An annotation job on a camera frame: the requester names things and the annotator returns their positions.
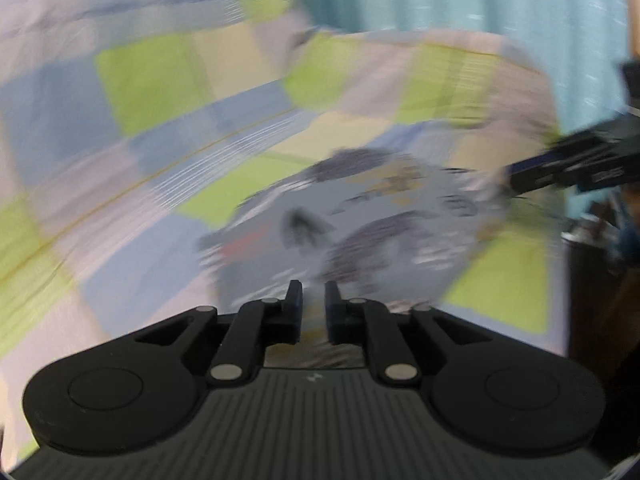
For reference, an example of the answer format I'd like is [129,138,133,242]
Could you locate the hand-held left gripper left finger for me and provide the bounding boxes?
[134,280,304,388]

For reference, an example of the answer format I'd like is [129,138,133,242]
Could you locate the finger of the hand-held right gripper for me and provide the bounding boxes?
[504,119,640,197]

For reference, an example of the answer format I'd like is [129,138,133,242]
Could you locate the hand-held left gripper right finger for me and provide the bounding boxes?
[324,280,493,388]

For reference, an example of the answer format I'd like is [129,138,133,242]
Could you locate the blue-grey printed pants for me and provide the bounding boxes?
[196,146,516,311]

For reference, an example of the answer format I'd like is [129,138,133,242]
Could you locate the dark wooden furniture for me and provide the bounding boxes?
[560,187,640,466]

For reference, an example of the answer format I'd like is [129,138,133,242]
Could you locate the teal curtain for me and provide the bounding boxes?
[280,0,640,221]

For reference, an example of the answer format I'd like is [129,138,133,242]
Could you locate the plaid bed sheet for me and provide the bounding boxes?
[0,0,568,461]

